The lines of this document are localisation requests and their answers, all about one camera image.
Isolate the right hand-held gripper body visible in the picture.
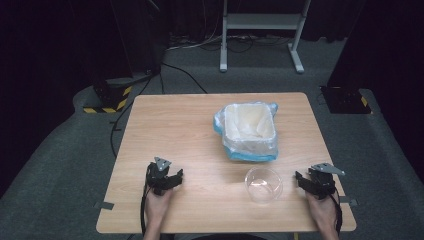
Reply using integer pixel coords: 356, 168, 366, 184
306, 162, 346, 201

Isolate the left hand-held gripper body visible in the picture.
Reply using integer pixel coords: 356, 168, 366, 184
146, 156, 175, 197

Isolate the clear plastic cup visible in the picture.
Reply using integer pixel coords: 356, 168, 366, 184
244, 166, 284, 205

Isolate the blue trash bin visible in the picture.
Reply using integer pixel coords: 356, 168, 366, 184
213, 101, 280, 163

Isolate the clear plastic bin bag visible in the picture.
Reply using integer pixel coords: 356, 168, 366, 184
213, 101, 280, 159

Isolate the person's right hand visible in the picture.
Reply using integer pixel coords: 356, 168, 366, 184
304, 191, 338, 232

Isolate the grey tape strip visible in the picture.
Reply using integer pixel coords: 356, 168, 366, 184
339, 196, 360, 207
93, 200, 115, 211

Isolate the black hazard-striped stand base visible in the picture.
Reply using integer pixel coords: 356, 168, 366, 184
82, 77, 134, 115

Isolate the white metal stand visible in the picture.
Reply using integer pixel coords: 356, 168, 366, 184
219, 0, 312, 75

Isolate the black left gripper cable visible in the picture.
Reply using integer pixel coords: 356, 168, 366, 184
139, 165, 152, 236

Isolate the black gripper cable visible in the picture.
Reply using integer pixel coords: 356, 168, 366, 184
329, 187, 344, 236
139, 165, 152, 236

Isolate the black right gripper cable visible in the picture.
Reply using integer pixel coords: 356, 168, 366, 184
329, 187, 344, 236

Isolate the black floor cable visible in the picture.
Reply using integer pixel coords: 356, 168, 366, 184
109, 61, 209, 159

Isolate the bundle of floor cables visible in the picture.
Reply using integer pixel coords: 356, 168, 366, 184
166, 32, 294, 54

